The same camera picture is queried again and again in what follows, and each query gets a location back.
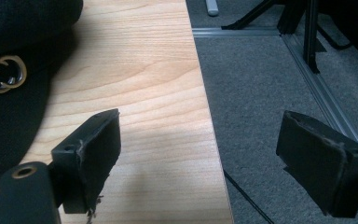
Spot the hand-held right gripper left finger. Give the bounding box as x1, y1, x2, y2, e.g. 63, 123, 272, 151
50, 107, 122, 216

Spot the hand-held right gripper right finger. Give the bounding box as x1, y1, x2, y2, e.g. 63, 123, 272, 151
275, 109, 358, 218

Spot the black cap with gold emblem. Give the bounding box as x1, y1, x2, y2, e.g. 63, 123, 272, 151
0, 0, 84, 200

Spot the grey tube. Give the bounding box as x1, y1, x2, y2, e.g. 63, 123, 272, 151
205, 0, 220, 17

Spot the aluminium floor rail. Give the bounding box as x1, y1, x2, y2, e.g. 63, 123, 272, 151
280, 33, 358, 147
191, 26, 282, 39

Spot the black cable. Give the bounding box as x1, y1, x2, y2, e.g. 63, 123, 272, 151
223, 169, 275, 224

